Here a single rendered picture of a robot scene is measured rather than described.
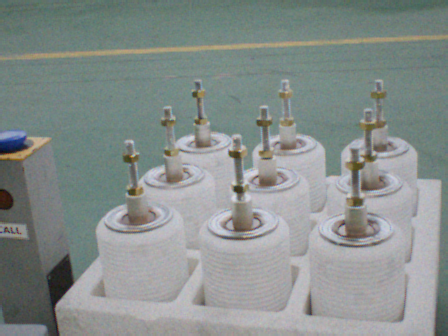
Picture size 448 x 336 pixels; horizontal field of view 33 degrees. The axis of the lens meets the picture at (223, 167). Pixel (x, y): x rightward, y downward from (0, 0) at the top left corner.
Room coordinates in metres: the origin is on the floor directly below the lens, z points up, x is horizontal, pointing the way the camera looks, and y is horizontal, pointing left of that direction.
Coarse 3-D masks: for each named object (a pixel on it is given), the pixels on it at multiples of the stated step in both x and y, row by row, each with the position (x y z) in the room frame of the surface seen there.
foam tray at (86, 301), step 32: (416, 224) 0.84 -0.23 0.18; (192, 256) 0.80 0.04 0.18; (416, 256) 0.76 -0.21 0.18; (96, 288) 0.76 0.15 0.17; (192, 288) 0.73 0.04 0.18; (416, 288) 0.69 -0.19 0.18; (64, 320) 0.71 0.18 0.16; (96, 320) 0.70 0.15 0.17; (128, 320) 0.69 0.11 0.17; (160, 320) 0.68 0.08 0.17; (192, 320) 0.67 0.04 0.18; (224, 320) 0.66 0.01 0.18; (256, 320) 0.65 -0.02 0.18; (288, 320) 0.65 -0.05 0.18; (320, 320) 0.65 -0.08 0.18; (352, 320) 0.64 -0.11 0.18; (416, 320) 0.63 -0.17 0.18
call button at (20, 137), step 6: (0, 132) 0.87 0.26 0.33; (6, 132) 0.87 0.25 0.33; (12, 132) 0.86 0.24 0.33; (18, 132) 0.86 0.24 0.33; (24, 132) 0.86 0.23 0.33; (0, 138) 0.84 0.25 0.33; (6, 138) 0.84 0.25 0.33; (12, 138) 0.84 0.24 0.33; (18, 138) 0.85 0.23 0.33; (24, 138) 0.85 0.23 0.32; (0, 144) 0.84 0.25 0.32; (6, 144) 0.84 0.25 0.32; (12, 144) 0.84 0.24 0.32; (18, 144) 0.85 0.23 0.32; (24, 144) 0.86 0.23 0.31; (6, 150) 0.84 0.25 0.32
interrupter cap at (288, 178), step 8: (256, 168) 0.87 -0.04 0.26; (280, 168) 0.87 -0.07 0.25; (288, 168) 0.86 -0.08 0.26; (248, 176) 0.85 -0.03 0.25; (256, 176) 0.85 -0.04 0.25; (280, 176) 0.85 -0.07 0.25; (288, 176) 0.84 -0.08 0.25; (296, 176) 0.84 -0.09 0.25; (256, 184) 0.83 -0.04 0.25; (264, 184) 0.83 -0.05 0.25; (272, 184) 0.83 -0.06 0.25; (280, 184) 0.82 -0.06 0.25; (288, 184) 0.82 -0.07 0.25; (296, 184) 0.82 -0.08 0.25; (256, 192) 0.81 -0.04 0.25; (264, 192) 0.80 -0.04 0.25; (272, 192) 0.80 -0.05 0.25
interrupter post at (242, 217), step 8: (232, 200) 0.72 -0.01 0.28; (240, 200) 0.72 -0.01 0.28; (248, 200) 0.72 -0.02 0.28; (232, 208) 0.72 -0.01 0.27; (240, 208) 0.72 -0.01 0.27; (248, 208) 0.72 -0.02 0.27; (232, 216) 0.73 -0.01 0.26; (240, 216) 0.72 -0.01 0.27; (248, 216) 0.72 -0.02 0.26; (240, 224) 0.72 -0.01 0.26; (248, 224) 0.72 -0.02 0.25
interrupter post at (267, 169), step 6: (258, 156) 0.85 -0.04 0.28; (258, 162) 0.84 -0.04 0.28; (264, 162) 0.83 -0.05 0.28; (270, 162) 0.83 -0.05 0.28; (258, 168) 0.84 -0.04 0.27; (264, 168) 0.83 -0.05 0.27; (270, 168) 0.83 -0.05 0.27; (276, 168) 0.84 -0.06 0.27; (258, 174) 0.84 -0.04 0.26; (264, 174) 0.83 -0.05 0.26; (270, 174) 0.83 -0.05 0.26; (276, 174) 0.84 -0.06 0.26; (264, 180) 0.83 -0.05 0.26; (270, 180) 0.83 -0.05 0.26; (276, 180) 0.84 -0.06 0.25
